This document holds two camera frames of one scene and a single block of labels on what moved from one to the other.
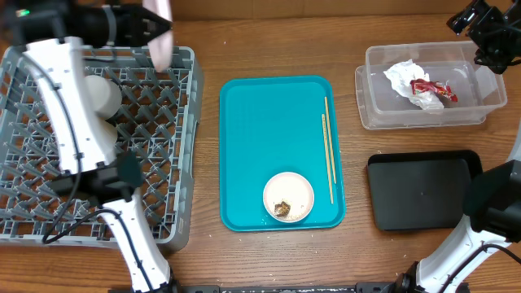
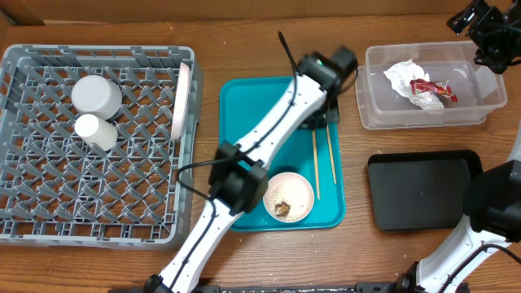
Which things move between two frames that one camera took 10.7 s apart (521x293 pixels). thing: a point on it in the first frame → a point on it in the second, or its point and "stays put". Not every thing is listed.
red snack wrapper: [420, 85] stays put
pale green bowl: [103, 95] stays put
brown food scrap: [282, 209] stays put
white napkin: [401, 76] stays put
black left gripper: [136, 17] → [332, 111]
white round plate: [161, 47] → [181, 101]
